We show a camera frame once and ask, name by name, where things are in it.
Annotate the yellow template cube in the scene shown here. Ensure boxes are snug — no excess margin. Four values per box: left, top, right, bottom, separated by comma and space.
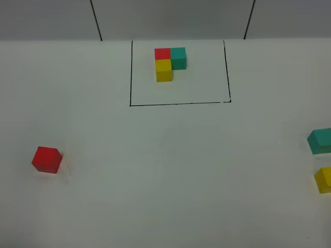
155, 59, 173, 82

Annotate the green template cube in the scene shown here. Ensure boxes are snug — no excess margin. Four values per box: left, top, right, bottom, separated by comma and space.
170, 48, 187, 70

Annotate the red template cube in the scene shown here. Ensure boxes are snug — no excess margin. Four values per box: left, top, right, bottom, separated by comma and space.
154, 48, 171, 60

